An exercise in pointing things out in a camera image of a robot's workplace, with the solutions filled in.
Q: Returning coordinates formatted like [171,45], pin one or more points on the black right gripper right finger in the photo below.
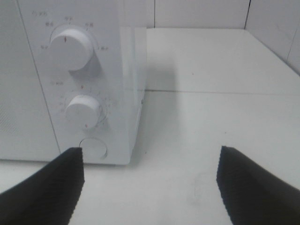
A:
[252,195]

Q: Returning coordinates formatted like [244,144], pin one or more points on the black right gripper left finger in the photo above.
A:
[49,196]

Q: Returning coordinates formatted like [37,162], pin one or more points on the round white door button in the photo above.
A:
[93,148]

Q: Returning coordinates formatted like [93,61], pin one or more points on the white microwave door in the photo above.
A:
[26,131]

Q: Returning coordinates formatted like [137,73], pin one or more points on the white timer knob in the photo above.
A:
[83,112]

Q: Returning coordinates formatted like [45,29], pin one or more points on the white microwave oven body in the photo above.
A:
[115,76]

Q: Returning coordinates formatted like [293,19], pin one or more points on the upper white power knob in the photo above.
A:
[71,48]

